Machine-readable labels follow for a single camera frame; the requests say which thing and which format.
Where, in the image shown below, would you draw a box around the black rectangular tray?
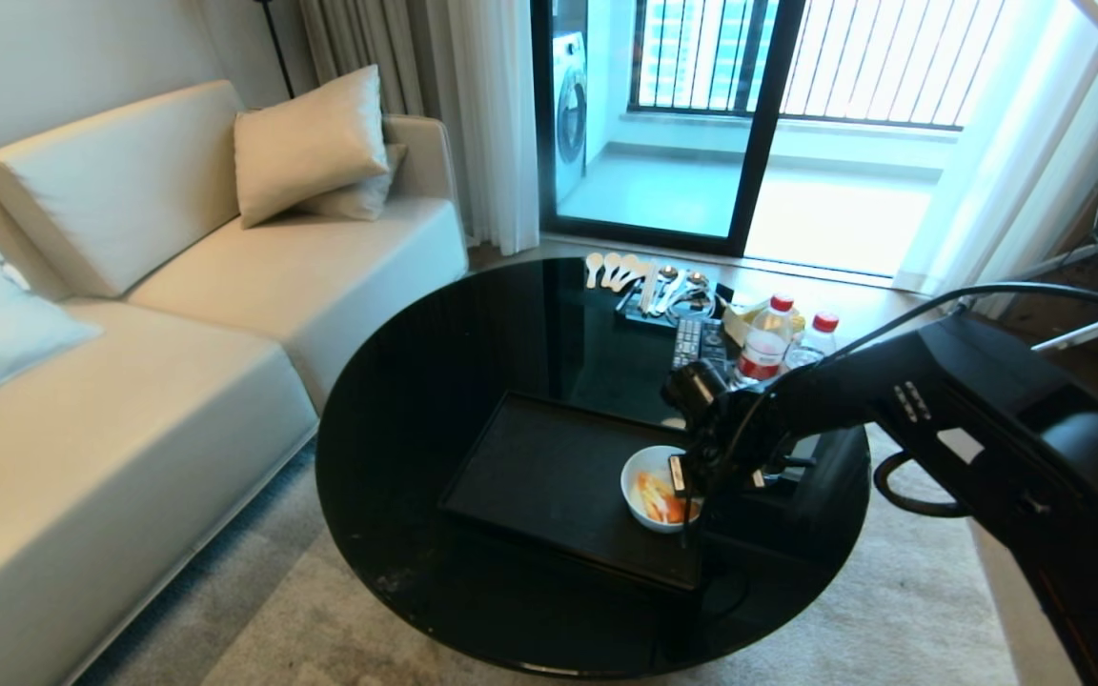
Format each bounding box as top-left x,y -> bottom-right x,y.
439,391 -> 836,594

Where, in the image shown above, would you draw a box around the metal spoon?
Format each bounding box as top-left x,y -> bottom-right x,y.
649,266 -> 681,315
668,272 -> 710,317

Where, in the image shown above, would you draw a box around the white sheer curtain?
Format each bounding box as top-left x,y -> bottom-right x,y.
423,0 -> 541,257
892,0 -> 1098,294

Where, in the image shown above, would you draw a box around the beige sofa back cushion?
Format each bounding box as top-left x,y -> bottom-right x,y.
0,79 -> 246,299

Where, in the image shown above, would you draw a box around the black remote control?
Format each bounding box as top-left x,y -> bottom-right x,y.
670,316 -> 732,378

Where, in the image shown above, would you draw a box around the black balcony railing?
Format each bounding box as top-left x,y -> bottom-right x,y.
626,0 -> 1009,132

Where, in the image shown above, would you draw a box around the small black cutlery tray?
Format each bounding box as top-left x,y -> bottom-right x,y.
616,279 -> 737,331

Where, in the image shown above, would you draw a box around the black cable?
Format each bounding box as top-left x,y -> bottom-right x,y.
821,282 -> 1098,368
872,451 -> 977,519

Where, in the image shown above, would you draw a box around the red-capped water bottle, red label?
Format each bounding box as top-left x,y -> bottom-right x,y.
735,294 -> 796,388

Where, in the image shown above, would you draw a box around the white bowl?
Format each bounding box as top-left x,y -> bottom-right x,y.
620,445 -> 703,535

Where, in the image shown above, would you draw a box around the grey-beige curtain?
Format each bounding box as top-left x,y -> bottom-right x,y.
298,0 -> 459,121

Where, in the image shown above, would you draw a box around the red-capped clear water bottle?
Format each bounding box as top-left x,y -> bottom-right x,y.
783,312 -> 842,372

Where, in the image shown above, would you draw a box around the small beige pillow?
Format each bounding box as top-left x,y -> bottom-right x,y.
295,142 -> 410,223

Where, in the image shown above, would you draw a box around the orange food scraps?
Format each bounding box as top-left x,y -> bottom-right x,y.
637,472 -> 691,526

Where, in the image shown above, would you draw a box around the black sliding door frame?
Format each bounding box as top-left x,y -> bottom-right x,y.
530,0 -> 809,259

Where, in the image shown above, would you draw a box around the large beige pillow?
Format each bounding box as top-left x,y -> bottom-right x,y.
233,64 -> 391,231

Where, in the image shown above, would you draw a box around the yellow snack packet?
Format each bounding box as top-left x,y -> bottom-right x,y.
724,299 -> 805,346

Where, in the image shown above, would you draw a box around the white washing machine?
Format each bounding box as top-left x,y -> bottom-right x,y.
551,30 -> 591,207

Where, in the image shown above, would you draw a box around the round black glass table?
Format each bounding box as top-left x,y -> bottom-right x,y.
315,255 -> 872,679

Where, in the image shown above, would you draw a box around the grey rug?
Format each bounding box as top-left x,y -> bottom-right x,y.
77,419 -> 1022,686

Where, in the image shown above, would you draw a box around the black floor lamp pole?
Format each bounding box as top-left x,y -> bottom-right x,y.
256,0 -> 297,101

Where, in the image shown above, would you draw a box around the beige sofa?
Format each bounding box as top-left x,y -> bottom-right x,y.
0,79 -> 470,686

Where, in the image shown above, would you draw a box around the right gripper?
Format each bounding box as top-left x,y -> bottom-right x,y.
669,419 -> 817,508

